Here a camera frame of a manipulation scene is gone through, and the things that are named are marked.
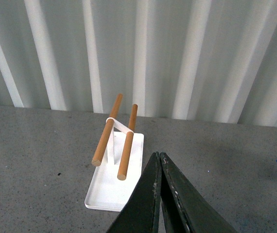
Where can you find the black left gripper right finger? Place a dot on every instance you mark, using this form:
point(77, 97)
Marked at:
point(184, 209)

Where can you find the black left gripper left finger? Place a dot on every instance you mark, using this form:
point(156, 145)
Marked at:
point(141, 212)

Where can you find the white rack with wooden bars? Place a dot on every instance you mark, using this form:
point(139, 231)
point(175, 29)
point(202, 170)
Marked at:
point(118, 162)

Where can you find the white pleated curtain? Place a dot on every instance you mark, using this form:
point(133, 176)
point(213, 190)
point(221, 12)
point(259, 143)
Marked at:
point(209, 60)

